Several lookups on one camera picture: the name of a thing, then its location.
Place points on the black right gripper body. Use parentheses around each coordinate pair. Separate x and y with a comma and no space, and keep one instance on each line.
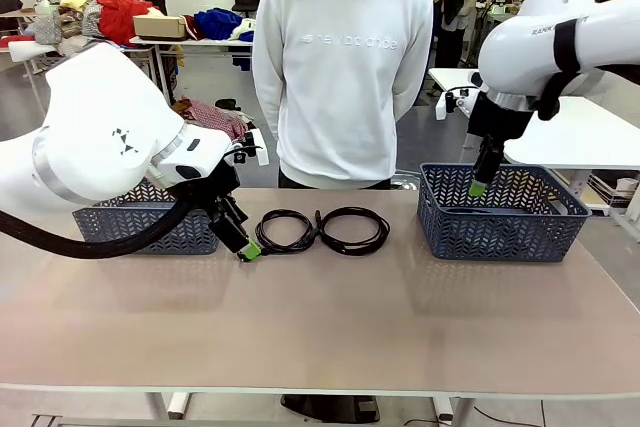
(497,119)

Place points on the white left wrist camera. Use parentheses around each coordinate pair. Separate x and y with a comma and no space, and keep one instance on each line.
(260,147)

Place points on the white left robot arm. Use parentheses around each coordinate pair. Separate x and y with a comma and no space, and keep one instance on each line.
(100,112)

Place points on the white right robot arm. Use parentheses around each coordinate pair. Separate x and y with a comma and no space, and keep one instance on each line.
(525,57)

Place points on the blue-grey plastic basket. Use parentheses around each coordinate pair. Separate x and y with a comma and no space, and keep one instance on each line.
(175,242)
(475,242)

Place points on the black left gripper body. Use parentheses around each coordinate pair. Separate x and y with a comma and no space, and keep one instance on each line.
(222,187)

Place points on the pink plaid clothes pile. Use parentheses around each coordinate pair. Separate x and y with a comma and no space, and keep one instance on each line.
(215,114)

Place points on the cardboard box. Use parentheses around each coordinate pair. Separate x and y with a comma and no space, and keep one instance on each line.
(160,26)

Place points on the person in white sweatshirt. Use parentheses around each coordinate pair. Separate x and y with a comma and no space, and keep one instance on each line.
(340,97)

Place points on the blue clothes pile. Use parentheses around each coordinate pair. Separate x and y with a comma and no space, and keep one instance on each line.
(217,22)

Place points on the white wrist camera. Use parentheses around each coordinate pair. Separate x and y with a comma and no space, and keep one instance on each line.
(260,147)
(441,107)

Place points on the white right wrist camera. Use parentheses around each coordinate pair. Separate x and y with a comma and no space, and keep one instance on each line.
(441,107)

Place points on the white background table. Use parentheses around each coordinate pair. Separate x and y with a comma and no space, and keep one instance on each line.
(200,43)

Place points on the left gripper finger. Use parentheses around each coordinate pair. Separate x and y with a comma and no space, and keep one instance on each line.
(235,239)
(236,209)

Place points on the red clothes pile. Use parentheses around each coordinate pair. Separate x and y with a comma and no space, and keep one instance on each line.
(120,12)

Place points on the black table base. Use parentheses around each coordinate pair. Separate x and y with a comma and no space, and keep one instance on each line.
(330,407)

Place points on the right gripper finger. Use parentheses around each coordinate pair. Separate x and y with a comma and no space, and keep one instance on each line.
(497,154)
(481,172)

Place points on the white table leg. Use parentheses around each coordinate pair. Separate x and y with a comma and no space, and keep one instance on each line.
(452,412)
(172,404)

